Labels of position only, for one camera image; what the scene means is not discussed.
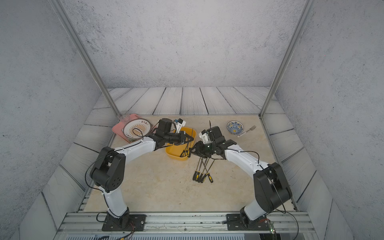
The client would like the file tool black yellow handle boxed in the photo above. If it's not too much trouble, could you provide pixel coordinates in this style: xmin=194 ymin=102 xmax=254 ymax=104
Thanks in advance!
xmin=180 ymin=143 xmax=190 ymax=158

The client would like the left aluminium frame post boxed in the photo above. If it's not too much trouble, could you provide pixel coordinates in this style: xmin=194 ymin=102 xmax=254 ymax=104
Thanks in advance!
xmin=49 ymin=0 xmax=123 ymax=120

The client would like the fork with white handle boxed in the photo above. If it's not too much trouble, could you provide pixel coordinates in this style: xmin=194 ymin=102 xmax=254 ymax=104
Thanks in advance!
xmin=237 ymin=126 xmax=256 ymax=138

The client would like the blue yellow patterned bowl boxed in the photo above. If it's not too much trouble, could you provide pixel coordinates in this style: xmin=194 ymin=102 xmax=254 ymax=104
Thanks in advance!
xmin=227 ymin=121 xmax=244 ymax=135

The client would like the right aluminium frame post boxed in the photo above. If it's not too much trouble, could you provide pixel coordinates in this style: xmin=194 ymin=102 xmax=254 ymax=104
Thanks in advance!
xmin=259 ymin=0 xmax=315 ymax=119

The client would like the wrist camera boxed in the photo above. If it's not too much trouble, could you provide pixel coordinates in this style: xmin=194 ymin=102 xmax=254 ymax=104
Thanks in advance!
xmin=157 ymin=118 xmax=186 ymax=134
xmin=199 ymin=126 xmax=226 ymax=144

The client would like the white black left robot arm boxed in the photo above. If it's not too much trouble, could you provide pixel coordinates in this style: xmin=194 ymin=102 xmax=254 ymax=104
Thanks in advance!
xmin=89 ymin=131 xmax=194 ymax=219

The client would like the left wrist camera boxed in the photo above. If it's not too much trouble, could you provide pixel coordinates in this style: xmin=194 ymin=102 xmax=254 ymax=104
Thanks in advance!
xmin=157 ymin=118 xmax=186 ymax=134

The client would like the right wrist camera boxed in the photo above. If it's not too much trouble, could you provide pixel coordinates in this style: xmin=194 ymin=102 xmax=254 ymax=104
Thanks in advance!
xmin=199 ymin=126 xmax=226 ymax=144

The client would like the pink square tray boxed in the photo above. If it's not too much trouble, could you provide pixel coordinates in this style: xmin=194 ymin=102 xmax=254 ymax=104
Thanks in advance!
xmin=112 ymin=114 xmax=153 ymax=143

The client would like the aluminium frame post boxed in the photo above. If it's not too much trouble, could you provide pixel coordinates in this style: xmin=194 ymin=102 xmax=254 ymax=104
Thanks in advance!
xmin=49 ymin=0 xmax=123 ymax=120
xmin=259 ymin=0 xmax=315 ymax=119

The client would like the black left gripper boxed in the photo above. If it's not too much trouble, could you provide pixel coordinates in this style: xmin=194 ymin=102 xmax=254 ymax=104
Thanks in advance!
xmin=163 ymin=131 xmax=194 ymax=146

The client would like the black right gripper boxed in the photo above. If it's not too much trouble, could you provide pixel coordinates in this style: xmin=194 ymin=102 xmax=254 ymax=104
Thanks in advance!
xmin=188 ymin=140 xmax=217 ymax=159

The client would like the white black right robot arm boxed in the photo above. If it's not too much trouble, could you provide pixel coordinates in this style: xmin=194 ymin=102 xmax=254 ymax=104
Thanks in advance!
xmin=189 ymin=140 xmax=293 ymax=224

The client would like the yellow plastic storage box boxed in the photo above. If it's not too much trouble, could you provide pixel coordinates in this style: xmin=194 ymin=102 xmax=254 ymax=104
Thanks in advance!
xmin=165 ymin=127 xmax=197 ymax=161

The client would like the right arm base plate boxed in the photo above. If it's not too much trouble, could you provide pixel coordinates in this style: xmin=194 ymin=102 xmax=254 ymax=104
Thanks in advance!
xmin=222 ymin=213 xmax=271 ymax=231

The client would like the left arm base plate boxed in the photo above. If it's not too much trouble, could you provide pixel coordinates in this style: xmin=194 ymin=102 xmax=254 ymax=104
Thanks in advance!
xmin=102 ymin=209 xmax=147 ymax=232

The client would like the aluminium front rail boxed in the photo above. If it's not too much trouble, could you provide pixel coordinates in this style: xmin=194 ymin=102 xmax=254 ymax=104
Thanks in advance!
xmin=55 ymin=212 xmax=318 ymax=240

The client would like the white round printed plate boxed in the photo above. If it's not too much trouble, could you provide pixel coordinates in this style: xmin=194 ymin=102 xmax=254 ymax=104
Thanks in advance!
xmin=123 ymin=119 xmax=152 ymax=140

